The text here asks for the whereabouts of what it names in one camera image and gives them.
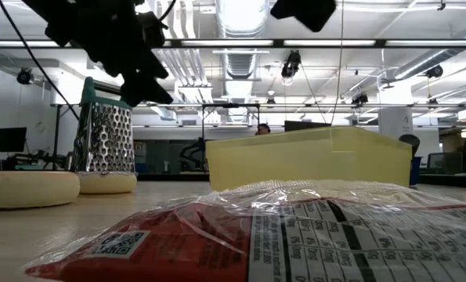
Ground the black round chair back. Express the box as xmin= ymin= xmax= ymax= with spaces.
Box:
xmin=398 ymin=133 xmax=421 ymax=158

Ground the wide black monitor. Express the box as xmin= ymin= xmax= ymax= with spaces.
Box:
xmin=284 ymin=120 xmax=333 ymax=132

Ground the wide silver ventilation duct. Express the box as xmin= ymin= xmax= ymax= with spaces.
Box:
xmin=215 ymin=0 xmax=271 ymax=101

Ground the thin hanging black cable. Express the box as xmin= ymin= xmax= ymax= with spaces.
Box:
xmin=331 ymin=0 xmax=345 ymax=126

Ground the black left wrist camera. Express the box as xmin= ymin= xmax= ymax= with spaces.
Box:
xmin=136 ymin=10 xmax=167 ymax=49

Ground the red snack bag clear wrap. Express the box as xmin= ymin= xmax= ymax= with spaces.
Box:
xmin=23 ymin=179 xmax=466 ymax=282

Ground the narrow silver ventilation duct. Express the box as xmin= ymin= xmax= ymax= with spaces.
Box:
xmin=392 ymin=19 xmax=466 ymax=81

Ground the grey mesh chair back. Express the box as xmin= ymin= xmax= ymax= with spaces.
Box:
xmin=427 ymin=151 xmax=464 ymax=175

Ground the cream round bun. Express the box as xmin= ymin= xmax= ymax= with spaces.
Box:
xmin=0 ymin=170 xmax=81 ymax=210
xmin=62 ymin=168 xmax=139 ymax=195

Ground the black frame bar with lights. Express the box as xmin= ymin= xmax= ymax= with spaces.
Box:
xmin=0 ymin=38 xmax=466 ymax=49

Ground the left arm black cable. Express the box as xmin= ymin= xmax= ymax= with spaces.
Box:
xmin=0 ymin=0 xmax=81 ymax=121

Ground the dark background table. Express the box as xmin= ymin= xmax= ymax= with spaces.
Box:
xmin=412 ymin=172 xmax=466 ymax=188

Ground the small black monitor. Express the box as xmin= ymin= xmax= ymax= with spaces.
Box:
xmin=0 ymin=127 xmax=27 ymax=153

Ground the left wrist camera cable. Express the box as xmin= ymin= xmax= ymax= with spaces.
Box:
xmin=158 ymin=0 xmax=178 ymax=21

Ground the dark background cabinet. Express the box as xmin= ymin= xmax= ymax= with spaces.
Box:
xmin=133 ymin=139 xmax=210 ymax=182

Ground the yellow translucent plastic bin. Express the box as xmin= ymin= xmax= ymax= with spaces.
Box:
xmin=205 ymin=125 xmax=414 ymax=193

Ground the white square column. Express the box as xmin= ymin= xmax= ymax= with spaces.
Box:
xmin=378 ymin=107 xmax=414 ymax=142

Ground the blue plastic bin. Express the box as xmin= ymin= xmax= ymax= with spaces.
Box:
xmin=409 ymin=156 xmax=423 ymax=186

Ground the steel box grater teal handle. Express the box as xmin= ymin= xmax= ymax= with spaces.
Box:
xmin=72 ymin=76 xmax=135 ymax=173

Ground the black upright pole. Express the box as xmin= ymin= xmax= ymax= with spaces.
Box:
xmin=53 ymin=103 xmax=62 ymax=168

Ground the black ceiling spotlight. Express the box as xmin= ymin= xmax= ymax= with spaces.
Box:
xmin=280 ymin=49 xmax=302 ymax=79
xmin=16 ymin=67 xmax=34 ymax=85
xmin=352 ymin=92 xmax=370 ymax=107
xmin=425 ymin=64 xmax=444 ymax=79

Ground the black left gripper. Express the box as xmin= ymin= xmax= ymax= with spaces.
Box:
xmin=71 ymin=0 xmax=175 ymax=107

